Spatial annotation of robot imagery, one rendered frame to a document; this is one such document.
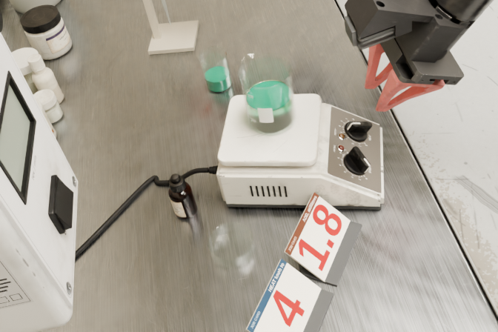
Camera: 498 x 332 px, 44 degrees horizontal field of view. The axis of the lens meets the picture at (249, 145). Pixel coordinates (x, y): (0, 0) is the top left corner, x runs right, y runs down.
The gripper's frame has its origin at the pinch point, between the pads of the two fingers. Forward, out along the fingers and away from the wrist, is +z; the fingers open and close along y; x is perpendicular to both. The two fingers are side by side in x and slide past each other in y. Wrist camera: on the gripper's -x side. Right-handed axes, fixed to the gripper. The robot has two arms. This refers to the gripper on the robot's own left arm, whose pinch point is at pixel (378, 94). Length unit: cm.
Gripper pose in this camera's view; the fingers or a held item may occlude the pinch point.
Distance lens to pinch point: 74.3
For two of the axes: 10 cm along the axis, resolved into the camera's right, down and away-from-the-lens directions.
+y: 2.7, 8.1, -5.2
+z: -3.8, 5.8, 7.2
